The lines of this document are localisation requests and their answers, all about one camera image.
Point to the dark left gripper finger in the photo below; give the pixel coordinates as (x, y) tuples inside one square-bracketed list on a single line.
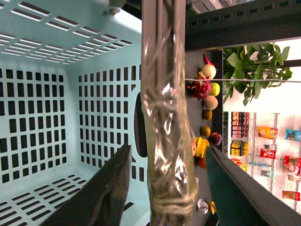
[(101, 201)]

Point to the light blue plastic basket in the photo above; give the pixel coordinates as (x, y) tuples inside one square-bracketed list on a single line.
[(69, 99)]

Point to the white foam net piece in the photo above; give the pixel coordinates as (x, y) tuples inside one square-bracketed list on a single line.
[(202, 206)]

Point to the orange persimmon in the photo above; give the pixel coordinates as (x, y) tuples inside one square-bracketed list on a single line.
[(201, 163)]

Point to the yellow starfruit far right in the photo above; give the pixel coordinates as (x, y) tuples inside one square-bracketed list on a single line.
[(212, 207)]

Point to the yellow starfruit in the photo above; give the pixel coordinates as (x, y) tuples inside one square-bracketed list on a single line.
[(199, 147), (212, 207)]

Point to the yellow starfruit middle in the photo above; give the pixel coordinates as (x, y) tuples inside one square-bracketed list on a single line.
[(199, 147)]

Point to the brown kiwi right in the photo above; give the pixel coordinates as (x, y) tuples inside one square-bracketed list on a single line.
[(205, 131)]

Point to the brown kiwi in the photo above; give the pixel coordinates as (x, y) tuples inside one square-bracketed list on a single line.
[(205, 131), (207, 115)]

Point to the brown kiwi left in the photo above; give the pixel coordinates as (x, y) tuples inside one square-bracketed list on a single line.
[(207, 115)]

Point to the pale round melon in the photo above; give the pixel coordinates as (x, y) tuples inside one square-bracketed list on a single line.
[(210, 102)]

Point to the pink dragon fruit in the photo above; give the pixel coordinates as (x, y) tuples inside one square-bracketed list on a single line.
[(201, 87)]

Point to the green apple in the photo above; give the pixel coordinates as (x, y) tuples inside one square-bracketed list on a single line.
[(215, 89)]

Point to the white onion with red pepper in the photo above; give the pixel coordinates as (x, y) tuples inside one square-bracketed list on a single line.
[(208, 69)]

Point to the grocery shelf with bottles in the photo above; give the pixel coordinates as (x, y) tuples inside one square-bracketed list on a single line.
[(267, 146)]

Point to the green potted plant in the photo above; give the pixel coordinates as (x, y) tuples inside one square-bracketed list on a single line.
[(249, 69)]

